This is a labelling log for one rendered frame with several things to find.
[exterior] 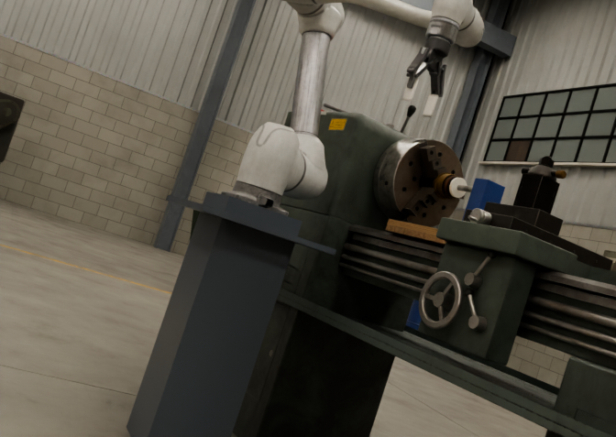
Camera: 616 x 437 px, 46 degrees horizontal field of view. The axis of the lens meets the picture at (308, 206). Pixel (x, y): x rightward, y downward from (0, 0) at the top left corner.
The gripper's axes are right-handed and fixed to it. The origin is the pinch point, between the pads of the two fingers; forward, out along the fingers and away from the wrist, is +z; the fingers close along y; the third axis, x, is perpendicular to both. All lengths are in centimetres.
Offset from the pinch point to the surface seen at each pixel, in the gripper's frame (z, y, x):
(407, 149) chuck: 7.1, -32.1, -18.2
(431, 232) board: 34.0, -16.1, 8.5
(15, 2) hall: -174, -389, -990
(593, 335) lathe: 49, 7, 68
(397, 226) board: 34.6, -22.8, -7.2
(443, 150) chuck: 2.1, -45.6, -12.2
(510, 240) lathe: 33, 12, 44
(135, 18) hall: -225, -540, -898
